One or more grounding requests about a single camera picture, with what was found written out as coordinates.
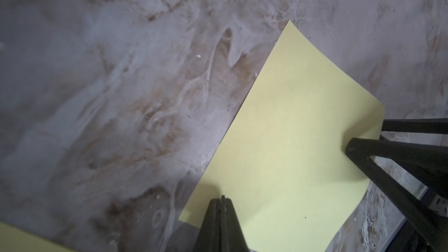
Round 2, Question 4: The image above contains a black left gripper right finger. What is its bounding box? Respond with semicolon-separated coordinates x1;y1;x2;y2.
221;196;249;252

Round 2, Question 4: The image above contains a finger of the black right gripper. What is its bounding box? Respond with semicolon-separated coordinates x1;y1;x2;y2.
345;138;448;252
381;119;448;134

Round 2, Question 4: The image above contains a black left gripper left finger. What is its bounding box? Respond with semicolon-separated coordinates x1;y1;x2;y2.
193;198;221;252

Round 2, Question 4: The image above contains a yellow square paper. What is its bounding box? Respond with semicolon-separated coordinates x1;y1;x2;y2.
1;222;72;252
179;22;385;252

